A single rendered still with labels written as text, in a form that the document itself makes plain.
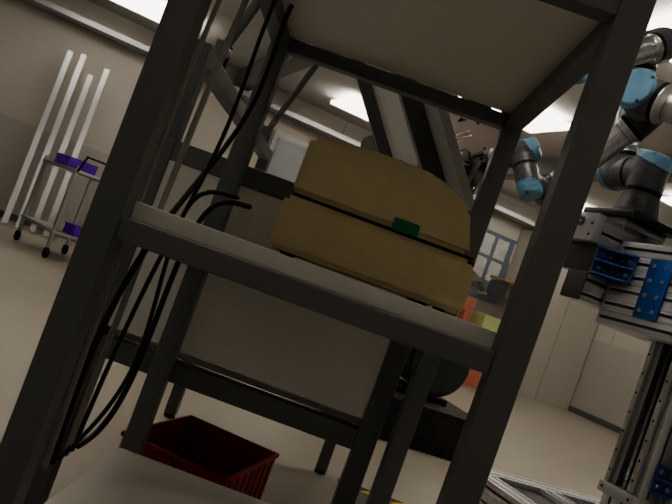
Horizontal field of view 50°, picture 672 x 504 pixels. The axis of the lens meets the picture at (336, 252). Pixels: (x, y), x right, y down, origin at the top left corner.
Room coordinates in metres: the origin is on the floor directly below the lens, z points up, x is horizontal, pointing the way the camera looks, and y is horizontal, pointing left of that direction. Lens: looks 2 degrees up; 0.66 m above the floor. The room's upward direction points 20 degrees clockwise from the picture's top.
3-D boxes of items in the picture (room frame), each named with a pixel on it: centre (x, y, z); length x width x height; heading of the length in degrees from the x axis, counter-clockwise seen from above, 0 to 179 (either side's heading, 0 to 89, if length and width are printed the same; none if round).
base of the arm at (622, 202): (2.33, -0.87, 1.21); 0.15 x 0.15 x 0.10
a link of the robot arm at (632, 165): (2.34, -0.87, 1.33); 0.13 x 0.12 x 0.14; 20
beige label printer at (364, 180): (1.15, -0.05, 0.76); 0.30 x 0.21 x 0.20; 92
